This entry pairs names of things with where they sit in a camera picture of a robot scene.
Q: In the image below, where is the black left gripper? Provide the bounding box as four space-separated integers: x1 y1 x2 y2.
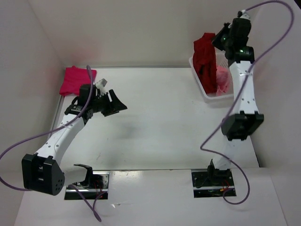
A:
90 89 127 117

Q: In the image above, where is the dark red t shirt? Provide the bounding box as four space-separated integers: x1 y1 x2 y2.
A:
192 32 217 94

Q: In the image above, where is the magenta pink t shirt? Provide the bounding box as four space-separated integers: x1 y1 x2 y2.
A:
59 66 91 97

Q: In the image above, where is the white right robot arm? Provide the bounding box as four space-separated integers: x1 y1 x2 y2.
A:
201 14 264 189

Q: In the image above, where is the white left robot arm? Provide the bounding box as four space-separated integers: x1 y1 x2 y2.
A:
22 84 127 196

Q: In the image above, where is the white plastic basket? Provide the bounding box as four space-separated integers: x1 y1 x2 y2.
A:
189 52 233 103

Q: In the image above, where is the light pink t shirt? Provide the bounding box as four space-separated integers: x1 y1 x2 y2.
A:
216 66 230 96

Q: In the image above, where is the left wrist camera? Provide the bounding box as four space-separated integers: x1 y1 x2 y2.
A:
95 79 107 89

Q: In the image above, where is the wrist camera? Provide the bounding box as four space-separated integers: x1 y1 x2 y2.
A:
95 79 107 89
237 9 251 20

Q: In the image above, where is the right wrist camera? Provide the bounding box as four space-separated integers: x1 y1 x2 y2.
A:
237 9 251 20

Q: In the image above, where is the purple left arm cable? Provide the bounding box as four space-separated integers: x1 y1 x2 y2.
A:
0 65 102 222

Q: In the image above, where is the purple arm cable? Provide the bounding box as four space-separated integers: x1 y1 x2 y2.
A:
0 65 102 222
199 0 295 205

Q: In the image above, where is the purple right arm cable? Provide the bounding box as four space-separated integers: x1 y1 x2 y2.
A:
199 0 295 205

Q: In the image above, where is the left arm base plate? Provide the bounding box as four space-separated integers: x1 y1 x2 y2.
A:
64 170 110 201

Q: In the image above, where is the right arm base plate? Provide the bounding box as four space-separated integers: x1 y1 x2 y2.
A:
191 169 237 198

